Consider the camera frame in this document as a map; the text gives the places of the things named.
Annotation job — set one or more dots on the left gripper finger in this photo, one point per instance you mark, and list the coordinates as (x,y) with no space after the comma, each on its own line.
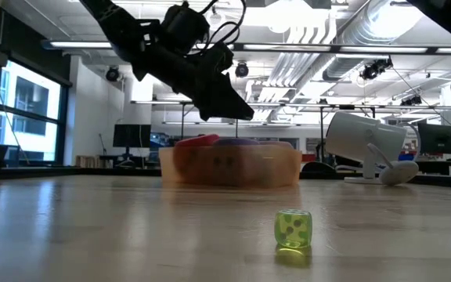
(213,107)
(231,96)

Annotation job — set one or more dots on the large red foam die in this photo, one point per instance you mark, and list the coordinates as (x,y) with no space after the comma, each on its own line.
(198,139)

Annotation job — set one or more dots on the large purple foam die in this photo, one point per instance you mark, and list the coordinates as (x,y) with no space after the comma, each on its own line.
(235,142)

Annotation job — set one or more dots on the orange translucent plastic bin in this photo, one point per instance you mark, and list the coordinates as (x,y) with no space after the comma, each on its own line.
(272,168)

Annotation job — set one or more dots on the black ceiling spotlight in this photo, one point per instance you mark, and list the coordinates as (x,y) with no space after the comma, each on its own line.
(241,69)
(112,73)

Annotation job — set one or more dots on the black computer monitor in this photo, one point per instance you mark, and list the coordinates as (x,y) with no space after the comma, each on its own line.
(131,135)
(437,138)

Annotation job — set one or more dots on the black office chair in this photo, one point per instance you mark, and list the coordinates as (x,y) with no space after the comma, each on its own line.
(317,167)

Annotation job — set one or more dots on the stack of wooden boards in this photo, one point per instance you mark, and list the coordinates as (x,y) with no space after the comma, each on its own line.
(88,161)

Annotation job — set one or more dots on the small green translucent die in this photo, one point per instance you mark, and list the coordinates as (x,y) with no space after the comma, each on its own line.
(293,229)

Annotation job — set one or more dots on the large window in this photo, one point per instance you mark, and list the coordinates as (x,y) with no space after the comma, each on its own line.
(29,98)

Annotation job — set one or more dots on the long ceiling light strip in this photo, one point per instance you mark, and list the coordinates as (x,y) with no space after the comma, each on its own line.
(382,49)

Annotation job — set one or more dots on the background metal frame rig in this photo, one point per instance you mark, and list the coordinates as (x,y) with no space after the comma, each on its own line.
(163,102)

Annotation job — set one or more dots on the black ceiling camera cluster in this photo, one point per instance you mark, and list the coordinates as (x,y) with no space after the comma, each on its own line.
(374,70)

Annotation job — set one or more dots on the ribbed silver air duct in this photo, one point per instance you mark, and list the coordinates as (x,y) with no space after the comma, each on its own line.
(366,31)

